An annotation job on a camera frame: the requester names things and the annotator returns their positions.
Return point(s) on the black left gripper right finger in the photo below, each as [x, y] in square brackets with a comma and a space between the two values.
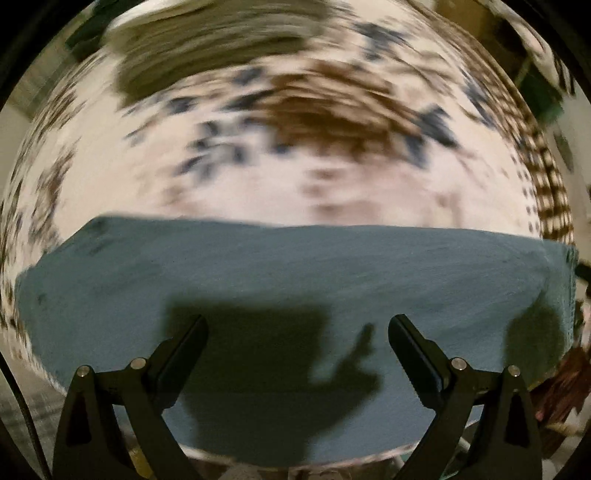
[506, 443]

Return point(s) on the floral fleece bed blanket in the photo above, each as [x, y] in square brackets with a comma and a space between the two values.
[393, 115]

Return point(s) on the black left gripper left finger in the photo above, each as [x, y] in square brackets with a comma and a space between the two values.
[89, 443]

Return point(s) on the olive green fuzzy blanket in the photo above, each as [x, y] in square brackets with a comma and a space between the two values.
[160, 42]

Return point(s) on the blue denim pants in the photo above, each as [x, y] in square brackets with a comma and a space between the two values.
[298, 368]

